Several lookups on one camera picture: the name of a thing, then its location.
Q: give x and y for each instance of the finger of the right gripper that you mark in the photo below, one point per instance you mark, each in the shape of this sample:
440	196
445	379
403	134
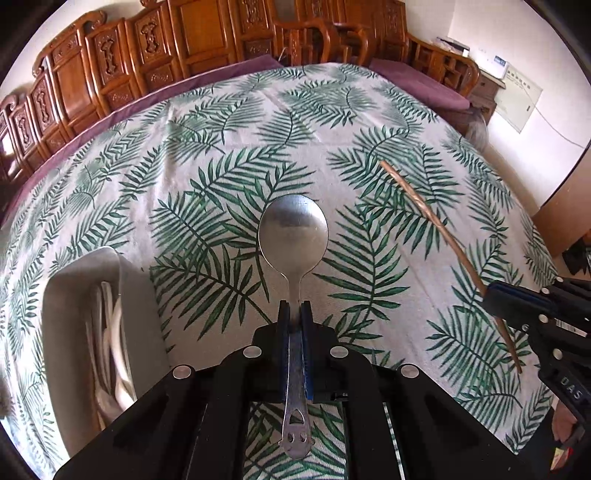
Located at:
504	300

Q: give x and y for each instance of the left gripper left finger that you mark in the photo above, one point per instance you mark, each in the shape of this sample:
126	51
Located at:
280	349

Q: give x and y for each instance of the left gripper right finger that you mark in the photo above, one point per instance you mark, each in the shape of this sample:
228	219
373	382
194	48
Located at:
307	330

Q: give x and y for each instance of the large steel spoon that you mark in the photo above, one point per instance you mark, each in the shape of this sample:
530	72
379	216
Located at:
293	236

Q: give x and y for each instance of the person right hand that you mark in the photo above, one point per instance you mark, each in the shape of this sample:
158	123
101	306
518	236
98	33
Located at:
563	422

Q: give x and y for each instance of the palm leaf tablecloth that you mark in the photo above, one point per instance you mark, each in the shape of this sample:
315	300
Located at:
419	225

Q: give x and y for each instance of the wooden side table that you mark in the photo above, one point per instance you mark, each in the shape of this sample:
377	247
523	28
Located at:
483	95

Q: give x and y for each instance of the purple armchair cushion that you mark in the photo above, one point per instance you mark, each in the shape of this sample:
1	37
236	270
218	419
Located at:
419	85

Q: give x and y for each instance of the grey metal utensil tray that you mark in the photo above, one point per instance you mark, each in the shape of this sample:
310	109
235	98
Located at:
71	337

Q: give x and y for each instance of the purple sofa cushion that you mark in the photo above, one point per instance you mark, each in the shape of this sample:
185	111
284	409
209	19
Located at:
258	64

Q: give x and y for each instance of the carved wooden armchair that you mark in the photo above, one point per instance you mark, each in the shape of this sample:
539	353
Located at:
415	46

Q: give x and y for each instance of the long carved wooden sofa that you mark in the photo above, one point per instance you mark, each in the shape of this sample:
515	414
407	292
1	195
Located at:
96	66

